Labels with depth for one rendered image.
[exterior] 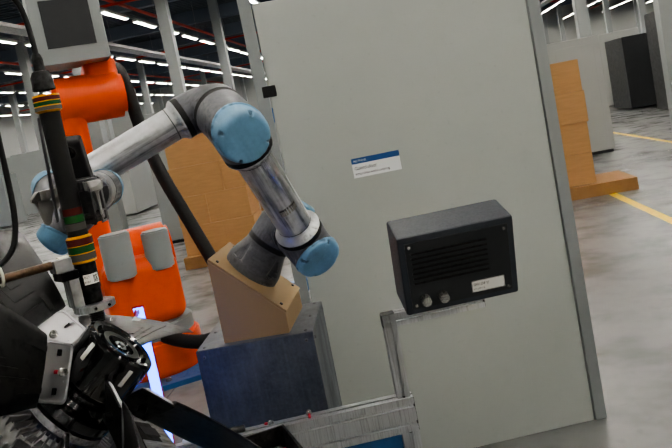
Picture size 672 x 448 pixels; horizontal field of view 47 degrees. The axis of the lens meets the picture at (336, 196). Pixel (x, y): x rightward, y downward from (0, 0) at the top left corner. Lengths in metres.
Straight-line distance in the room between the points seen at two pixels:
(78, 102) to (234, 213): 4.38
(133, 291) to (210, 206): 4.34
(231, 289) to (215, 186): 7.41
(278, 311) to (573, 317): 1.80
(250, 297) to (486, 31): 1.74
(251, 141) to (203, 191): 7.79
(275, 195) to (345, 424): 0.54
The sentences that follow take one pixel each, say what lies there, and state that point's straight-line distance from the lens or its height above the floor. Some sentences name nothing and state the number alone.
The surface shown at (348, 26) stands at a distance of 3.15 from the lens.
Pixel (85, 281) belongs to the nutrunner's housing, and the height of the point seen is 1.32.
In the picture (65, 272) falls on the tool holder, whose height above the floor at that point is 1.35.
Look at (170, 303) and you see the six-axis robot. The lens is 5.24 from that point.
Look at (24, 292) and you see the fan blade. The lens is 1.37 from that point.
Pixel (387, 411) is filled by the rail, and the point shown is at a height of 0.84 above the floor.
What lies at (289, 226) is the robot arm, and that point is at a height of 1.28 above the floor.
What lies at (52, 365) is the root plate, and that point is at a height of 1.23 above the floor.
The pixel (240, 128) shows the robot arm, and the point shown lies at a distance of 1.59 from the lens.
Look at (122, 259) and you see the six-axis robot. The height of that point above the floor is 0.86.
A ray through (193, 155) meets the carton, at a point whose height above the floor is 1.34.
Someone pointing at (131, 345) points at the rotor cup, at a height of 1.21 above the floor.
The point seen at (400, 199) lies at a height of 1.12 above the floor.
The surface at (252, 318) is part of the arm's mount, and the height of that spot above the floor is 1.05.
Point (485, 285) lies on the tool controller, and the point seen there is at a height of 1.08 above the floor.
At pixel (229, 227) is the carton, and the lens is 9.37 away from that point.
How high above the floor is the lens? 1.52
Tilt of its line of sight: 6 degrees down
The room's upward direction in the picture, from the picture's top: 11 degrees counter-clockwise
